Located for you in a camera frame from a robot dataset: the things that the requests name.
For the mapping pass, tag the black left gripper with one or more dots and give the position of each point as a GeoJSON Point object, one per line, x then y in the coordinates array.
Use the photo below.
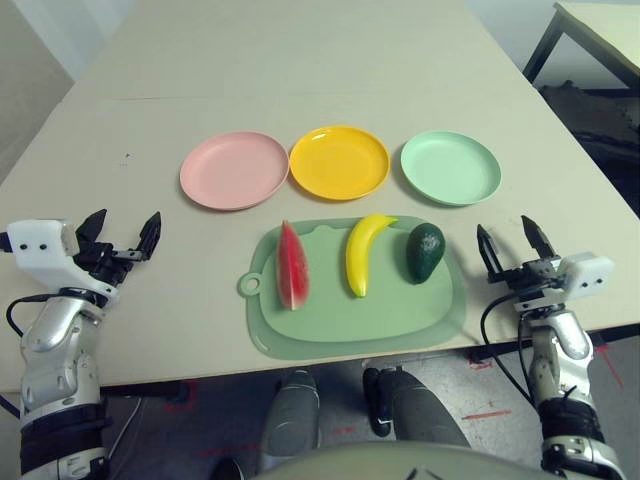
{"type": "Point", "coordinates": [107, 265]}

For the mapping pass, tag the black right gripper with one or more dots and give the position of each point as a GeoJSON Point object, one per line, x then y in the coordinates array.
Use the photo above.
{"type": "Point", "coordinates": [532, 280]}

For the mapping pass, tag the dark green toy avocado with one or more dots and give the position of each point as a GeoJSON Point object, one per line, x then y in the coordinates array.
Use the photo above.
{"type": "Point", "coordinates": [424, 252]}

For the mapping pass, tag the yellow toy banana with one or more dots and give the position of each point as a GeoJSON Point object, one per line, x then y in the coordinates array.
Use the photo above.
{"type": "Point", "coordinates": [357, 260]}

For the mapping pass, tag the red watermelon slice toy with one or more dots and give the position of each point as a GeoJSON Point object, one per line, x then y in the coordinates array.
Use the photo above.
{"type": "Point", "coordinates": [292, 270]}

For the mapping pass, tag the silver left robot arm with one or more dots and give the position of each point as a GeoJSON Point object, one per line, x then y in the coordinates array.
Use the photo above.
{"type": "Point", "coordinates": [55, 360]}

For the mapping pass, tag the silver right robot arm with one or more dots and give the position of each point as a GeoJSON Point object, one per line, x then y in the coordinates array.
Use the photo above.
{"type": "Point", "coordinates": [565, 360]}

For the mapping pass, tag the black table foot bar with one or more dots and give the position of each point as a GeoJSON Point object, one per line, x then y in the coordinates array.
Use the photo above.
{"type": "Point", "coordinates": [145, 391]}
{"type": "Point", "coordinates": [540, 345]}

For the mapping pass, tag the mint green plastic plate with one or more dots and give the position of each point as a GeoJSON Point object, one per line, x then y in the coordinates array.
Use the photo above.
{"type": "Point", "coordinates": [450, 167]}

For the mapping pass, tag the pink plastic plate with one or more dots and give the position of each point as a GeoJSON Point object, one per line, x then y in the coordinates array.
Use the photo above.
{"type": "Point", "coordinates": [232, 170]}

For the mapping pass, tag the green cutting board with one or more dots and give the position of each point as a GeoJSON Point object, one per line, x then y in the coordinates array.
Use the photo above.
{"type": "Point", "coordinates": [390, 315]}

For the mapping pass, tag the dark crumpled floor mat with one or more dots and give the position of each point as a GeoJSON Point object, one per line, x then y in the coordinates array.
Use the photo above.
{"type": "Point", "coordinates": [595, 112]}

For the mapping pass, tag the grey robot right leg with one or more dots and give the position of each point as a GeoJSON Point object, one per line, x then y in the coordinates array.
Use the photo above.
{"type": "Point", "coordinates": [425, 410]}

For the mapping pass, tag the grey robot leg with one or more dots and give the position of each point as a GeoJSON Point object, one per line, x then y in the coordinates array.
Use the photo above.
{"type": "Point", "coordinates": [425, 410]}
{"type": "Point", "coordinates": [292, 415]}

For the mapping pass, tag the yellow plastic plate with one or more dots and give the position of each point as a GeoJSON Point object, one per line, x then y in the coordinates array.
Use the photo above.
{"type": "Point", "coordinates": [340, 162]}

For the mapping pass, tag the black-framed side table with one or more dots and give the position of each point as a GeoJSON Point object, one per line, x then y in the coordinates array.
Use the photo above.
{"type": "Point", "coordinates": [595, 35]}

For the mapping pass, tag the grey robot left leg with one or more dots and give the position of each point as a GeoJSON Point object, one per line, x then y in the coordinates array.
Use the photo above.
{"type": "Point", "coordinates": [292, 415]}

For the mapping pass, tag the grey robot torso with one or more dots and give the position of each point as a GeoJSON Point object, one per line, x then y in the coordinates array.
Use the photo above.
{"type": "Point", "coordinates": [380, 462]}

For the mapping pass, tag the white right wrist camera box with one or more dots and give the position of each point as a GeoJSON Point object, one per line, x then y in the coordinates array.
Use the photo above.
{"type": "Point", "coordinates": [587, 277]}

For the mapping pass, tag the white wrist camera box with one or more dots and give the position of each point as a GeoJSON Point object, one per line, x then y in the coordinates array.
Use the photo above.
{"type": "Point", "coordinates": [40, 250]}
{"type": "Point", "coordinates": [587, 277]}

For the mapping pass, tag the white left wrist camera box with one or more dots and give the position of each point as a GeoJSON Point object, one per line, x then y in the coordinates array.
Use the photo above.
{"type": "Point", "coordinates": [40, 250]}

